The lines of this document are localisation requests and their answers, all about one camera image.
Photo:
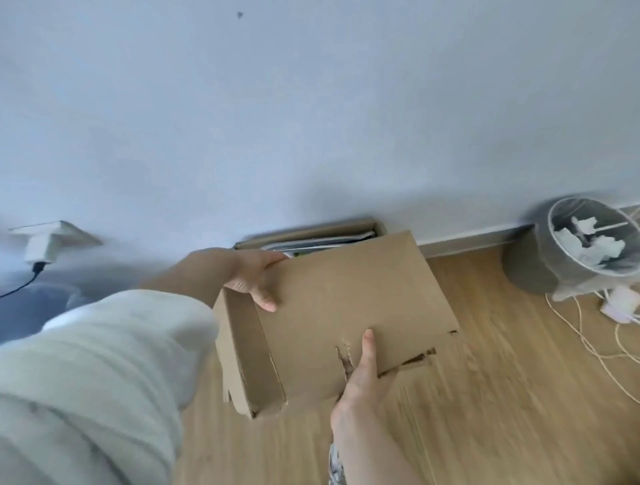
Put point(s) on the person's right hand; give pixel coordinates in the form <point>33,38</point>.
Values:
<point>362,384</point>

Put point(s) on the person's left hand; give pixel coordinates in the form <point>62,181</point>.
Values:
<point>240,272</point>

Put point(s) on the person's left thumb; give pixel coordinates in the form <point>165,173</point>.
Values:
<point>265,298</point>

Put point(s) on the person's right thumb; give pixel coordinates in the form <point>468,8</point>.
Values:
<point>369,352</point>

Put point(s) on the brown cardboard box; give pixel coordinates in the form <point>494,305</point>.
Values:
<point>330,325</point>

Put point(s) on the person's right forearm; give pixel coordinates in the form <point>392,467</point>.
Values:
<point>372,449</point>

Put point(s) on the person's left forearm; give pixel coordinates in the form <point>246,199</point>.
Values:
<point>100,379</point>

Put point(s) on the open cardboard box with papers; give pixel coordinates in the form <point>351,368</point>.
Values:
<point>310,239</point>

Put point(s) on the white plug charger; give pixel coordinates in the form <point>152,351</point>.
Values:
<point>41,248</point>

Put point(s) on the grey round waste bin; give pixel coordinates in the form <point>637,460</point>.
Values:
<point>575,245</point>

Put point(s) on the crumpled white paper trash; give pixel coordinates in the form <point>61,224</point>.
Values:
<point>595,242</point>

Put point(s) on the white power adapter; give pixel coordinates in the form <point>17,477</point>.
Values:
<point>620,303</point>

